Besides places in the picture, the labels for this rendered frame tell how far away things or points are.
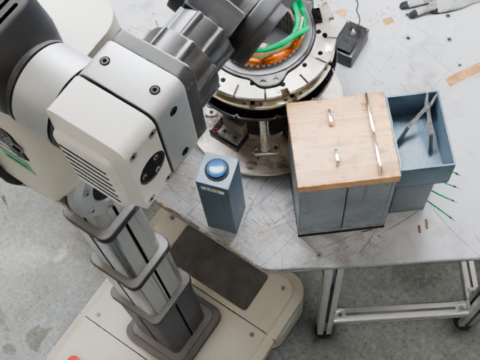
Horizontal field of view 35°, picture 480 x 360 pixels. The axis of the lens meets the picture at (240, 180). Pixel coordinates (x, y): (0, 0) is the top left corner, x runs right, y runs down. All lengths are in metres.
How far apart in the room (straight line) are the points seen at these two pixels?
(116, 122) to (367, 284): 1.93
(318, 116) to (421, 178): 0.24
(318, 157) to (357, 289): 1.08
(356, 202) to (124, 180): 0.95
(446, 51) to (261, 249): 0.70
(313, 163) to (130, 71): 0.84
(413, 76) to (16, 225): 1.48
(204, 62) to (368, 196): 0.90
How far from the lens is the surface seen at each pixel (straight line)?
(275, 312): 2.20
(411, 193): 1.67
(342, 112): 1.53
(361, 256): 1.71
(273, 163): 1.77
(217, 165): 1.50
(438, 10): 2.03
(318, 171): 1.47
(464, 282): 2.37
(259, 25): 0.76
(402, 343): 2.47
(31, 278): 2.65
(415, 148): 1.60
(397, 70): 1.93
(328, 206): 1.57
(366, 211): 1.63
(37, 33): 0.75
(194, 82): 0.68
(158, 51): 0.68
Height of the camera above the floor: 2.40
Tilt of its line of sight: 65 degrees down
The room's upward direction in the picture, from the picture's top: 9 degrees counter-clockwise
